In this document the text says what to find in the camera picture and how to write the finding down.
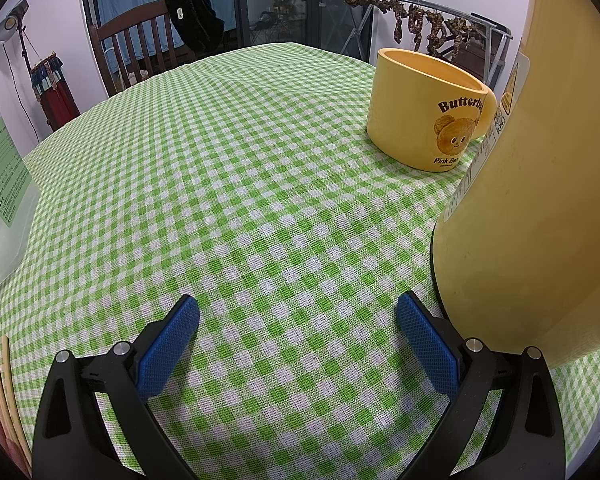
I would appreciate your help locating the clear plastic container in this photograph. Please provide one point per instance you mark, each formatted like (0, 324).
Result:
(5, 185)

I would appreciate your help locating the dark wooden slatted chair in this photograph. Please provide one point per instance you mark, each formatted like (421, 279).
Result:
(130, 35)

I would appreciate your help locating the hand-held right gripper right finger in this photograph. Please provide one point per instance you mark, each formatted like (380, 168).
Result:
(430, 345)

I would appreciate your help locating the metal drying rack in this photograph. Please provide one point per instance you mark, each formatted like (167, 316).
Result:
(360, 25)

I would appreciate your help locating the yellow mug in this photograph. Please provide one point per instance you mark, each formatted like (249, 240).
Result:
(415, 110)

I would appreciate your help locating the black garment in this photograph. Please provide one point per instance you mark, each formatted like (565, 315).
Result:
(195, 15)

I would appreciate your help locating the studio lamp on stand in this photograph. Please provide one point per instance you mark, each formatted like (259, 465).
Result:
(10, 22)

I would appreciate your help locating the yellow thermos jug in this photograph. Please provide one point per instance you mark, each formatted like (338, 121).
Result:
(545, 210)

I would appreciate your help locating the row of dried brown strips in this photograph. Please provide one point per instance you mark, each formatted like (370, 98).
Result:
(425, 22)

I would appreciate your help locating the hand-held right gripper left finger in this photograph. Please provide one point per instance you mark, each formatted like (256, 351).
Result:
(167, 345)

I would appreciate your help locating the green checked tablecloth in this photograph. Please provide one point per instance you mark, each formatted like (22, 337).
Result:
(255, 200)

